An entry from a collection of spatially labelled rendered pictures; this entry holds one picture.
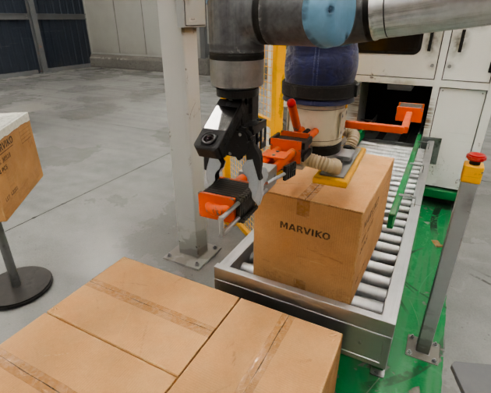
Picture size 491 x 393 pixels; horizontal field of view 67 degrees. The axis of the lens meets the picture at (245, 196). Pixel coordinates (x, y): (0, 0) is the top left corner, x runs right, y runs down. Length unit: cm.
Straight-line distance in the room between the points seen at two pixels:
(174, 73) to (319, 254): 134
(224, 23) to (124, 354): 106
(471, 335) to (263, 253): 133
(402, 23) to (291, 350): 100
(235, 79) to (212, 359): 92
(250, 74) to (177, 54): 160
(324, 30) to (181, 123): 178
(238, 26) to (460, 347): 202
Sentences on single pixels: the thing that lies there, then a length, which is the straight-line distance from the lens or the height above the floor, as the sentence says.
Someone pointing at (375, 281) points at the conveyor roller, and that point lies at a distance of 167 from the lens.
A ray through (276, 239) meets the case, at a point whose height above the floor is 76.
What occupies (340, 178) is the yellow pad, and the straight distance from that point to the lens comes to 111.
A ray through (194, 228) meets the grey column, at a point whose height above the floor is 26.
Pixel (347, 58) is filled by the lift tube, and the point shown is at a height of 141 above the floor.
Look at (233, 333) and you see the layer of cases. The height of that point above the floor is 54.
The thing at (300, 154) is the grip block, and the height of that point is 120.
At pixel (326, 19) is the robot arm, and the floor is 151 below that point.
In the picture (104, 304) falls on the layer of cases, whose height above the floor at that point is 54.
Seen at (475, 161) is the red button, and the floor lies 102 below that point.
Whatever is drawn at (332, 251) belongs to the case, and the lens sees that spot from 137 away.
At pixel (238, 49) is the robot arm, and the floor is 147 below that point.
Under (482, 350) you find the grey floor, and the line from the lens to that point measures 237.
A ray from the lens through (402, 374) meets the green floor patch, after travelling 208.
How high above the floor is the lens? 152
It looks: 26 degrees down
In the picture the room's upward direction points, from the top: straight up
